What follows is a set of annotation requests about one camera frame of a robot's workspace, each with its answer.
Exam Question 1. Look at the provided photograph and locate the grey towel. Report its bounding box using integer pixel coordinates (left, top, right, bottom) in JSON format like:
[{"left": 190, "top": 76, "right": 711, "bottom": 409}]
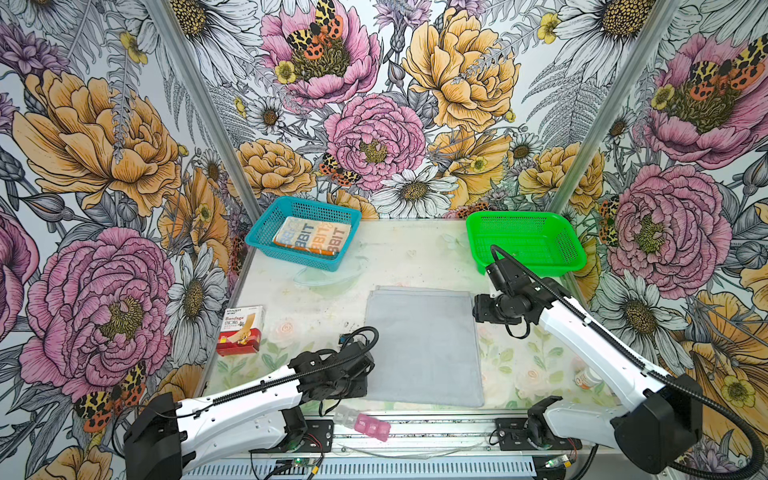
[{"left": 365, "top": 287, "right": 485, "bottom": 408}]

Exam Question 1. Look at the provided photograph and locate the blue beige patterned towel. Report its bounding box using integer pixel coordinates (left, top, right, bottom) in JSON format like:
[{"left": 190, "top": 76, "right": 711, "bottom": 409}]
[{"left": 272, "top": 217, "right": 351, "bottom": 254}]

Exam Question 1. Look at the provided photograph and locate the orange white lion towel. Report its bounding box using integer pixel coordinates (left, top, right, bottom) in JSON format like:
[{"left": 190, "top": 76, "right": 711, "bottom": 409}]
[{"left": 273, "top": 241, "right": 338, "bottom": 257}]

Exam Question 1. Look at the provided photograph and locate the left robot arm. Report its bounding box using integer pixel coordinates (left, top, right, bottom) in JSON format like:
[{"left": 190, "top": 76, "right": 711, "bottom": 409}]
[{"left": 123, "top": 341, "right": 374, "bottom": 479}]

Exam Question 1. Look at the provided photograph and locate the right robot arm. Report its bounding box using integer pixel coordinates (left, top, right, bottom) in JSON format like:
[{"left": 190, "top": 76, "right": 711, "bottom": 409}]
[{"left": 473, "top": 258, "right": 702, "bottom": 474}]

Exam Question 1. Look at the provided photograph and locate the pink clear pill organizer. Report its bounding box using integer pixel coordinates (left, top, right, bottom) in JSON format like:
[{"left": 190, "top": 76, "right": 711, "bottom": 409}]
[{"left": 334, "top": 406, "right": 391, "bottom": 442}]

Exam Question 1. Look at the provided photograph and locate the green plastic basket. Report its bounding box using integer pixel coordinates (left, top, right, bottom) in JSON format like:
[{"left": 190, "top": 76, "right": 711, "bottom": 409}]
[{"left": 466, "top": 211, "right": 587, "bottom": 277}]

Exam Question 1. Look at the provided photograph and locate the red bandage box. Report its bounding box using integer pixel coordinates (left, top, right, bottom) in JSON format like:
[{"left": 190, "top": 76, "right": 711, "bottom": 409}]
[{"left": 216, "top": 305, "right": 265, "bottom": 357}]

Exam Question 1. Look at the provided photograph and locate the white orange label bottle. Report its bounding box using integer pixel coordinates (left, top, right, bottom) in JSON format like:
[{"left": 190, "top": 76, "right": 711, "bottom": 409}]
[{"left": 574, "top": 367, "right": 603, "bottom": 390}]

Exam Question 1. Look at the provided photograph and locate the teal plastic basket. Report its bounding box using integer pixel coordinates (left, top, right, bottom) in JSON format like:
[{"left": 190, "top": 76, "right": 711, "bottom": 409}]
[{"left": 246, "top": 197, "right": 362, "bottom": 272}]

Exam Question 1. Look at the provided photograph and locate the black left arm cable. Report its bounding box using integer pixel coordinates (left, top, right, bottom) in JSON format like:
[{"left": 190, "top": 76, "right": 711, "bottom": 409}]
[{"left": 110, "top": 325, "right": 380, "bottom": 457}]

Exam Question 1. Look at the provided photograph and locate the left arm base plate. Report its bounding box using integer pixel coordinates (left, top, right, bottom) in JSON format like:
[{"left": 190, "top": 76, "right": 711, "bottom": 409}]
[{"left": 269, "top": 419, "right": 335, "bottom": 454}]

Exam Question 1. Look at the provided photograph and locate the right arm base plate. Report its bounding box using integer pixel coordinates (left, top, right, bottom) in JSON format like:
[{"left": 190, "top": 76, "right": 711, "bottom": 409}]
[{"left": 494, "top": 417, "right": 583, "bottom": 452}]

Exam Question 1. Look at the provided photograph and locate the aluminium front rail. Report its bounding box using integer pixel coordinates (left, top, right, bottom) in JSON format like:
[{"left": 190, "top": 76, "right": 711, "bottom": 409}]
[{"left": 181, "top": 410, "right": 648, "bottom": 479}]

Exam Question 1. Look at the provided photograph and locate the black corrugated right cable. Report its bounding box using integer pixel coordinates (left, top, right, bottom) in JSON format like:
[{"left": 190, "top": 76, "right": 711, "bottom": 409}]
[{"left": 488, "top": 244, "right": 766, "bottom": 480}]

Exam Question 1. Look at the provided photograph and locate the aluminium frame post right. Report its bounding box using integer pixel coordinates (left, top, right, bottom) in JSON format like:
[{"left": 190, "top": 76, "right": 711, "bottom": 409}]
[{"left": 547, "top": 0, "right": 681, "bottom": 214}]

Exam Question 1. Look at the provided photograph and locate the aluminium frame post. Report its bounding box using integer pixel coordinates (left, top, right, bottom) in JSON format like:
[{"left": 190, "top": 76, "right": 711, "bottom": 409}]
[
  {"left": 147, "top": 1, "right": 263, "bottom": 223},
  {"left": 547, "top": 0, "right": 681, "bottom": 214}
]

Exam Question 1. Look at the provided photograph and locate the aluminium frame post left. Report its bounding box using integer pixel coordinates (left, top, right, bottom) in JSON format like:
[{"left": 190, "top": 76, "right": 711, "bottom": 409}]
[{"left": 147, "top": 1, "right": 263, "bottom": 223}]

